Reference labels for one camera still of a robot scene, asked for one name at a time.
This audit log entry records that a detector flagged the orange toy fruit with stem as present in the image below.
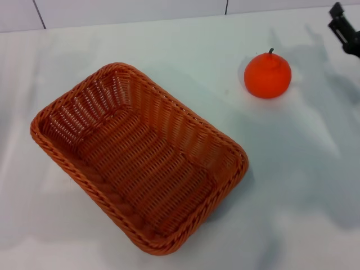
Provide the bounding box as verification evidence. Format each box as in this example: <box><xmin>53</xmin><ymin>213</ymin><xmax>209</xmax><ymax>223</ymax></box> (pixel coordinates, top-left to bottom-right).
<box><xmin>244</xmin><ymin>47</ymin><xmax>293</xmax><ymax>100</ymax></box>

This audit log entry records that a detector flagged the orange woven wicker basket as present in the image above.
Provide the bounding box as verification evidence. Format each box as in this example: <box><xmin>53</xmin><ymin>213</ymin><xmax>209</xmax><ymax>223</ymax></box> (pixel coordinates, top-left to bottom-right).
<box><xmin>30</xmin><ymin>62</ymin><xmax>250</xmax><ymax>256</ymax></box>

